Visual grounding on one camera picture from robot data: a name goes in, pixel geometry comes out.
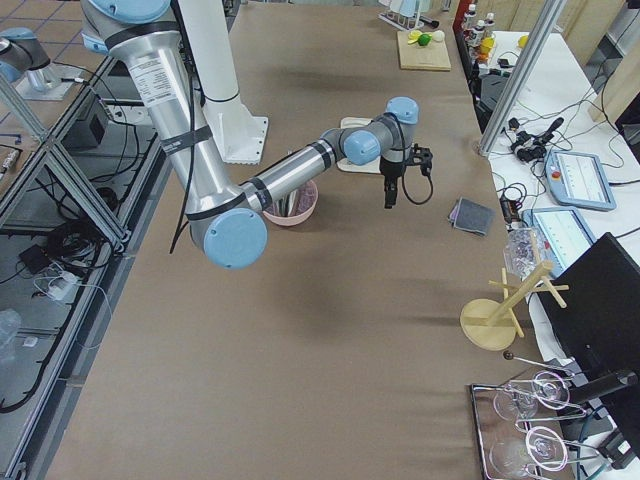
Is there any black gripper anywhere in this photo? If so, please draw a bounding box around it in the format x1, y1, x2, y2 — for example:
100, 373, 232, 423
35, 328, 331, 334
379, 158, 405, 208

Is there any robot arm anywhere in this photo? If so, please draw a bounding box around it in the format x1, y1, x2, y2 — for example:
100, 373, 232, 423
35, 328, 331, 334
81, 1, 419, 269

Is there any cream rabbit tray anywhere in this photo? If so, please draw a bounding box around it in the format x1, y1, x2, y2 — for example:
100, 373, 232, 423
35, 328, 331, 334
337, 117, 380, 175

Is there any grey folded cloth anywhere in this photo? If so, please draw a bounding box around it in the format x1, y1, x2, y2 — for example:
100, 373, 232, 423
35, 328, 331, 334
448, 197, 495, 236

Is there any pink bowl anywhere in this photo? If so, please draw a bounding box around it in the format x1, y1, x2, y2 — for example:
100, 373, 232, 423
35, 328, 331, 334
263, 180, 319, 227

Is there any wooden cutting board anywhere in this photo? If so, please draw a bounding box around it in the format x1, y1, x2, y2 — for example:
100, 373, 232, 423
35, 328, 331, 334
397, 31, 451, 71

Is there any lemon slice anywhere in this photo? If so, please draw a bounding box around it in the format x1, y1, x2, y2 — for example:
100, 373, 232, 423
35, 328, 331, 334
407, 30, 423, 45

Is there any white garlic bulb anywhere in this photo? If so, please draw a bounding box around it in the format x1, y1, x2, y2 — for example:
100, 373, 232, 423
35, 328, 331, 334
431, 30, 445, 43

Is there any wooden mug tree stand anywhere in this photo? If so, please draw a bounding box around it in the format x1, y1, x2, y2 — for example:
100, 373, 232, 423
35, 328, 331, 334
459, 232, 570, 350

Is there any teach pendant tablet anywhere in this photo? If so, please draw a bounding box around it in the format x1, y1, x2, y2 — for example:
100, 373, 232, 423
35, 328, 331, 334
522, 206, 596, 277
545, 150, 617, 211

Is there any black monitor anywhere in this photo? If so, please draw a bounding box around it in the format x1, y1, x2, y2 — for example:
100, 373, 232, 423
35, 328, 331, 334
539, 232, 639, 453

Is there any wine glass rack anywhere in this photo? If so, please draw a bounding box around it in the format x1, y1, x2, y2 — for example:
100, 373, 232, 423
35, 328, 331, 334
468, 367, 640, 480

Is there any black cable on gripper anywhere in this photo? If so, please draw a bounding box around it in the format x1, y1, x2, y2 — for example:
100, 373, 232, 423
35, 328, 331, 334
399, 143, 435, 205

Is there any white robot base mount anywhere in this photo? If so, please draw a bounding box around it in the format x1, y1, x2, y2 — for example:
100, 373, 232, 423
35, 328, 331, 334
178, 0, 268, 165

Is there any aluminium frame post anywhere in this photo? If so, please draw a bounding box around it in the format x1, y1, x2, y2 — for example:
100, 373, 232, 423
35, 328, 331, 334
478, 0, 566, 157

